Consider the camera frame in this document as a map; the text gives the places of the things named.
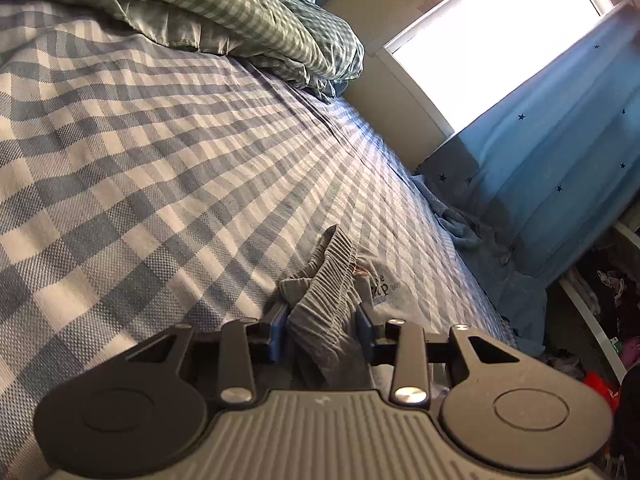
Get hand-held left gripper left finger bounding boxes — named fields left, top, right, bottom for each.
left=125, top=303, right=292, bottom=405

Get bright window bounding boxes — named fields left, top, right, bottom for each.
left=384, top=0, right=632, bottom=137

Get blue star curtain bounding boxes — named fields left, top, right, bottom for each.
left=414, top=0, right=640, bottom=287

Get blue blanket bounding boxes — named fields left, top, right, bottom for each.
left=414, top=175, right=549, bottom=357

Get grey printed pants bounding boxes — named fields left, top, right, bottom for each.
left=279, top=225, right=417, bottom=392

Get pile of dark clothes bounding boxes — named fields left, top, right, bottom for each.
left=575, top=249, right=640, bottom=361

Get red bag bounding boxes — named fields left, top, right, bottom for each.
left=582, top=372, right=619, bottom=404

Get blue checked bed sheet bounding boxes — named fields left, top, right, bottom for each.
left=0, top=0, right=517, bottom=480

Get black jacket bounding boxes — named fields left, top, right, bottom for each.
left=612, top=374, right=640, bottom=463

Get green checked quilt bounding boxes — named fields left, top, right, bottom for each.
left=10, top=0, right=366, bottom=102

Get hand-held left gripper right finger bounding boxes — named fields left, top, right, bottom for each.
left=354, top=303, right=521, bottom=405

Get white shelf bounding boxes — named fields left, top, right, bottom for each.
left=557, top=219, right=640, bottom=387

